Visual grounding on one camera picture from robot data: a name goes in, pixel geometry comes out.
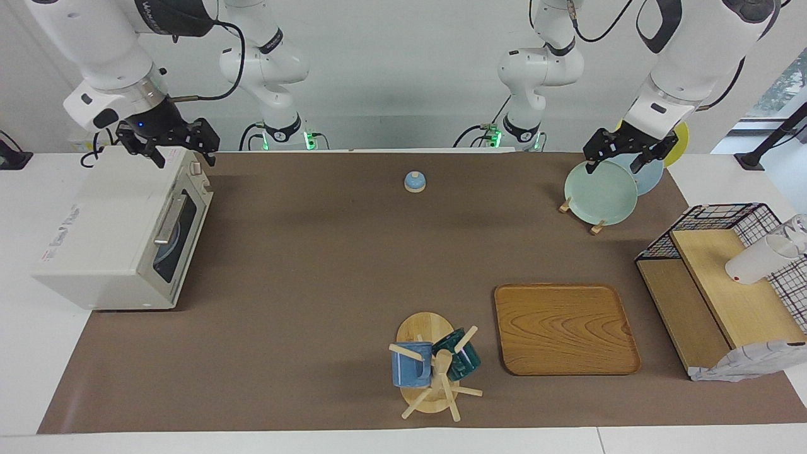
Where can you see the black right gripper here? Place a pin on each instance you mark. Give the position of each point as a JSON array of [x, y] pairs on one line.
[[161, 126]]

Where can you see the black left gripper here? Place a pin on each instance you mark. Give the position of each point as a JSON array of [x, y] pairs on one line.
[[630, 140]]

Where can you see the toaster oven glass door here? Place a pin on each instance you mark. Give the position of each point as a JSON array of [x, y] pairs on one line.
[[183, 243]]

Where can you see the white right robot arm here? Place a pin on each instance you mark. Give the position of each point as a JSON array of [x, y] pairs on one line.
[[94, 38]]

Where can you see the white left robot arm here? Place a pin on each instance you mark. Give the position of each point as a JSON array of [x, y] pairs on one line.
[[693, 44]]

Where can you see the white toaster oven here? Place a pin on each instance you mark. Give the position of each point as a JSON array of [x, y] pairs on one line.
[[94, 233]]

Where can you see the pale green plate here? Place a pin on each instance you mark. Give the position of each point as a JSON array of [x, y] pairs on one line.
[[599, 195]]

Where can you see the blue plate in rack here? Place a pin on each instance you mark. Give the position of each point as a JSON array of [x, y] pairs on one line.
[[650, 180]]

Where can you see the yellow plate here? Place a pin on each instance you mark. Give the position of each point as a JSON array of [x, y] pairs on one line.
[[681, 145]]

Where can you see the wooden plate rack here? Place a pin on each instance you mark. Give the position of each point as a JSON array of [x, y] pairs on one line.
[[597, 228]]

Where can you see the black clamp stand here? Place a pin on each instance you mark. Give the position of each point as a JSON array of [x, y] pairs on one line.
[[772, 139]]

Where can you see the white cup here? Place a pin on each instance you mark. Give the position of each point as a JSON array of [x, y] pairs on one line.
[[753, 261]]

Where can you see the black desk device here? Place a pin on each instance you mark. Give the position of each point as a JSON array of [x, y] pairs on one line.
[[12, 157]]

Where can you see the wooden serving tray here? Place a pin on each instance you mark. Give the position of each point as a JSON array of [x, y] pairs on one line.
[[564, 331]]

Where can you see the wooden step shelf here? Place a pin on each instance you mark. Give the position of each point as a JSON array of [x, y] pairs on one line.
[[737, 296]]

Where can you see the brown table mat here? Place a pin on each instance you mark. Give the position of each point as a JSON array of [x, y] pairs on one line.
[[315, 284]]

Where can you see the clear drinking glass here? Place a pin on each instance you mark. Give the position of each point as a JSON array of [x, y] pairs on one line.
[[797, 230]]

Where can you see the small blue call bell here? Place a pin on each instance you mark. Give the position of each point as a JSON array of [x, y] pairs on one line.
[[415, 183]]

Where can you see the grey checked cloth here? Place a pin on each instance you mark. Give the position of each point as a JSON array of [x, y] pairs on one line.
[[744, 362]]

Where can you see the dark green mug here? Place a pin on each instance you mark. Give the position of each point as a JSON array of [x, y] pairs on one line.
[[463, 359]]

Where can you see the wooden mug tree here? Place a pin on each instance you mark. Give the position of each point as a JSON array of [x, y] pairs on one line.
[[425, 328]]

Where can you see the blue mug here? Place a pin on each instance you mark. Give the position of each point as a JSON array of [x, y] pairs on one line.
[[410, 369]]

